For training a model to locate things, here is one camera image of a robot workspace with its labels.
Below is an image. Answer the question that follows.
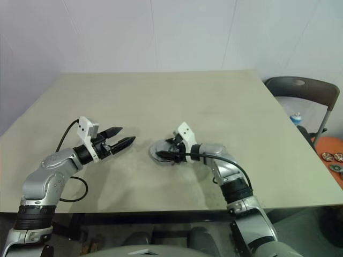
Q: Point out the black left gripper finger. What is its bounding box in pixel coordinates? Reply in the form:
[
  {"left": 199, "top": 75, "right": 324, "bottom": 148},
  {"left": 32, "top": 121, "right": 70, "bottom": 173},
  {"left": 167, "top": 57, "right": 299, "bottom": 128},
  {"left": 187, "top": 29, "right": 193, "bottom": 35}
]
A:
[
  {"left": 109, "top": 136, "right": 137, "bottom": 155},
  {"left": 100, "top": 126, "right": 124, "bottom": 140}
]

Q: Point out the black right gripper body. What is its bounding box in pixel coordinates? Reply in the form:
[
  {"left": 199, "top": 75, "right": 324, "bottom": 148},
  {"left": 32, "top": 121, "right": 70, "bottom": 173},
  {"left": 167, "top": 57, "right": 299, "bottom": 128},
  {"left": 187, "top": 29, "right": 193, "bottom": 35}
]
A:
[{"left": 172, "top": 134, "right": 188, "bottom": 163}]

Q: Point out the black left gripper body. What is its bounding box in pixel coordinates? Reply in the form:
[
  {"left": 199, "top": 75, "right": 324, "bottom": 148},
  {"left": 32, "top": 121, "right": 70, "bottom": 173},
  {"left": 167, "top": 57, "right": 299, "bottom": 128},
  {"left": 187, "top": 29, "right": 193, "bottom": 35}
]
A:
[{"left": 92, "top": 134, "right": 114, "bottom": 162}]

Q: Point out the grey motor end cover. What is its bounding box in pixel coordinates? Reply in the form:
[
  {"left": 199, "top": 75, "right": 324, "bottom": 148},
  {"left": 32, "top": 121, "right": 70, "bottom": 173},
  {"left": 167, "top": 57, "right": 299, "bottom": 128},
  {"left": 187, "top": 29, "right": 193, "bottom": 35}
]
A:
[{"left": 149, "top": 138, "right": 177, "bottom": 158}]

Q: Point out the grey robot torso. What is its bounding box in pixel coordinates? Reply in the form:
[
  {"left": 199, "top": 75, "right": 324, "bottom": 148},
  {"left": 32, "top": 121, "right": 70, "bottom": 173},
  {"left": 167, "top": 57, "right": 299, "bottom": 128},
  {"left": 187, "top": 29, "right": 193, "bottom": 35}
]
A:
[{"left": 91, "top": 242, "right": 215, "bottom": 257}]

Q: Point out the blue white bottle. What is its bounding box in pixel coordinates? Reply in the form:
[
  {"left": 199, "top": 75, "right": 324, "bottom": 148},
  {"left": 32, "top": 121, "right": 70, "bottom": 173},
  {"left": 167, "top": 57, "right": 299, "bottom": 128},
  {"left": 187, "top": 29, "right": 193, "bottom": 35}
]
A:
[{"left": 290, "top": 112, "right": 303, "bottom": 126}]

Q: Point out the dark folding chair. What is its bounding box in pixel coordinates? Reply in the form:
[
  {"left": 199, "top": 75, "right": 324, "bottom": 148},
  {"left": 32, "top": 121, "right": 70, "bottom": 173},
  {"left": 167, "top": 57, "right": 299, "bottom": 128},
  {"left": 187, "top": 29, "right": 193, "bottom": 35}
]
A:
[{"left": 264, "top": 77, "right": 340, "bottom": 147}]

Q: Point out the orange stool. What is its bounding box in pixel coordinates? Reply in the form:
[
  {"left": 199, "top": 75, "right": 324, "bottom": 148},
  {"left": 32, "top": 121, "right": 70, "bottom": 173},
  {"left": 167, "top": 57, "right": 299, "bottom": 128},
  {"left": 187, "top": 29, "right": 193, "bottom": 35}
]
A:
[{"left": 315, "top": 135, "right": 343, "bottom": 188}]

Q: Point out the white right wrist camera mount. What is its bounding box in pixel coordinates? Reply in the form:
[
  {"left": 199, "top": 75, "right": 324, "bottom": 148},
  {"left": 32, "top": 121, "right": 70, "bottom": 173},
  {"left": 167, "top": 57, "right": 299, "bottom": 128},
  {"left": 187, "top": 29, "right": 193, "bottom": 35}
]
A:
[{"left": 173, "top": 122, "right": 199, "bottom": 163}]

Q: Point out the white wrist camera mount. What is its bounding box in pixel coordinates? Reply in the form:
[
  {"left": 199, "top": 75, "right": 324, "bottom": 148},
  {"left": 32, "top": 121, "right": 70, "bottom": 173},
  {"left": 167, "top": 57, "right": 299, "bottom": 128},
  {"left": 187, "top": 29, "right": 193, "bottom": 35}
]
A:
[
  {"left": 76, "top": 116, "right": 100, "bottom": 164},
  {"left": 173, "top": 122, "right": 199, "bottom": 163}
]

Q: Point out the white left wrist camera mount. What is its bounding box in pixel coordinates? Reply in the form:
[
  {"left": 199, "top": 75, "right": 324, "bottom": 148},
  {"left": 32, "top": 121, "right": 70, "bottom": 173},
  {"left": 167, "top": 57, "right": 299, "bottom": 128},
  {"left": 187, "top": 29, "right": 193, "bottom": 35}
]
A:
[{"left": 76, "top": 116, "right": 100, "bottom": 164}]

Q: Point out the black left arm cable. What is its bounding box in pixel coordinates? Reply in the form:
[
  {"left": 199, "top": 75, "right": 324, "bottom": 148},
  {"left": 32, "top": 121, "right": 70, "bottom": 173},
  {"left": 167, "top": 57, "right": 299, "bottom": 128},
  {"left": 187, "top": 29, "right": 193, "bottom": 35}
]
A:
[{"left": 56, "top": 120, "right": 88, "bottom": 203}]

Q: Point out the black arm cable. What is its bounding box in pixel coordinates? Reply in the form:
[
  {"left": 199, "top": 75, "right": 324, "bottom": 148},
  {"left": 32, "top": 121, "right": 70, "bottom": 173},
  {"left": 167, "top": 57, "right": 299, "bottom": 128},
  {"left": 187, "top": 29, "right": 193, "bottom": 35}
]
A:
[
  {"left": 174, "top": 151, "right": 254, "bottom": 191},
  {"left": 56, "top": 120, "right": 88, "bottom": 203}
]

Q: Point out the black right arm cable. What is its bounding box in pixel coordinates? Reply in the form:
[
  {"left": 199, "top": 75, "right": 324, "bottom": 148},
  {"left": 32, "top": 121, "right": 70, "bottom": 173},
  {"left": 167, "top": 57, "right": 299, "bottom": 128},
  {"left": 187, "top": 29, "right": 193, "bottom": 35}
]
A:
[{"left": 174, "top": 151, "right": 254, "bottom": 191}]

